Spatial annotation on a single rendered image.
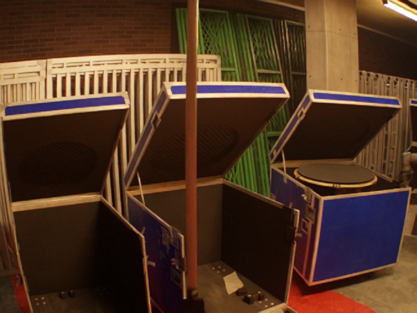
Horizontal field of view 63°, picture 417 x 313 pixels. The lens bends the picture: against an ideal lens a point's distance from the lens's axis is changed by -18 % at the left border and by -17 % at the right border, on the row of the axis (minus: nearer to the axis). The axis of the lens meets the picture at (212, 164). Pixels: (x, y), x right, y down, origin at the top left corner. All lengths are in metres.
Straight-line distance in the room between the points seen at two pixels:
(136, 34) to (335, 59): 2.58
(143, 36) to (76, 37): 0.97
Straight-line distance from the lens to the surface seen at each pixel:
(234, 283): 3.36
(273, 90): 2.67
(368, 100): 3.51
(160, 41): 5.45
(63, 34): 5.00
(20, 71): 3.72
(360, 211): 3.34
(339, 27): 4.67
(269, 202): 2.98
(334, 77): 4.51
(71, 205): 3.01
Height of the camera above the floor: 1.84
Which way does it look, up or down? 12 degrees down
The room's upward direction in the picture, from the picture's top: 1 degrees clockwise
